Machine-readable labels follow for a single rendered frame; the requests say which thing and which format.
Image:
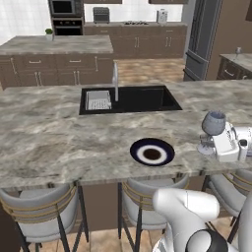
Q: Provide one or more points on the dark blue and white plate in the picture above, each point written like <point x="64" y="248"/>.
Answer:
<point x="152" y="152"/>

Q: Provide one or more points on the small potted green plant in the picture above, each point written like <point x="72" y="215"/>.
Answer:
<point x="49" y="32"/>

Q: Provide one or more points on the black sink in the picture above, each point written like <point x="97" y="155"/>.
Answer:
<point x="144" y="100"/>

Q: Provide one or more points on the grey fridge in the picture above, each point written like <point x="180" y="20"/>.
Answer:
<point x="200" y="39"/>

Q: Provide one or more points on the grey sink rack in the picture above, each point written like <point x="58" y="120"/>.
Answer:
<point x="97" y="100"/>

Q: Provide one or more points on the grey stool with gold bands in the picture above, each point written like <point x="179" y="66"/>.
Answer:
<point x="42" y="213"/>
<point x="144" y="203"/>
<point x="229" y="193"/>

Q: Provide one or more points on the black wall oven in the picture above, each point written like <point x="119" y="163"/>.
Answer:
<point x="67" y="27"/>

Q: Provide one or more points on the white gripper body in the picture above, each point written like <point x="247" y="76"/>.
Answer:
<point x="226" y="146"/>

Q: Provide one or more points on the grey toaster oven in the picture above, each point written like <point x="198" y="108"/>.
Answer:
<point x="101" y="15"/>

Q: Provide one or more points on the brown side cupboard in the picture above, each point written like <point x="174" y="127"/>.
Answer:
<point x="229" y="69"/>

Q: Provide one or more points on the black hob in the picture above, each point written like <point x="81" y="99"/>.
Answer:
<point x="136" y="23"/>

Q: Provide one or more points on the brown wall cupboard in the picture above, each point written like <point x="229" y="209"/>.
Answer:
<point x="168" y="1"/>
<point x="102" y="1"/>

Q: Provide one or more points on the silver tap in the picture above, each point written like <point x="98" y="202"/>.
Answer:
<point x="115" y="78"/>

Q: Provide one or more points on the white toaster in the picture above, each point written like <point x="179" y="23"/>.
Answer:
<point x="162" y="16"/>

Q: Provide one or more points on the brown island cupboard run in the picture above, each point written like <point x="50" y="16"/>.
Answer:
<point x="59" y="70"/>

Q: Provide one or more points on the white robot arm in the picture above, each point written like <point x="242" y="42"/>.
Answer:
<point x="183" y="210"/>

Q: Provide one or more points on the clear wine glass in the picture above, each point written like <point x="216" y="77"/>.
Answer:
<point x="214" y="124"/>
<point x="238" y="50"/>

